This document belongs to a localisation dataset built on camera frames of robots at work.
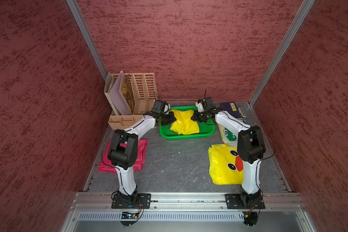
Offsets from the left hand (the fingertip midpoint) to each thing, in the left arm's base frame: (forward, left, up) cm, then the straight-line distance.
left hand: (176, 121), depth 93 cm
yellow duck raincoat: (-25, -31, -10) cm, 41 cm away
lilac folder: (+9, +38, +11) cm, 41 cm away
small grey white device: (+15, -52, -9) cm, 55 cm away
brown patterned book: (+22, +36, +6) cm, 42 cm away
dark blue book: (+23, -46, -12) cm, 53 cm away
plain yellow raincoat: (-1, -6, -3) cm, 6 cm away
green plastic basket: (+1, -22, -11) cm, 24 cm away
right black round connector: (-51, -38, -12) cm, 65 cm away
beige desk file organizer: (+33, +26, 0) cm, 42 cm away
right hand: (+3, -11, -2) cm, 11 cm away
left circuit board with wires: (-52, +24, -15) cm, 59 cm away
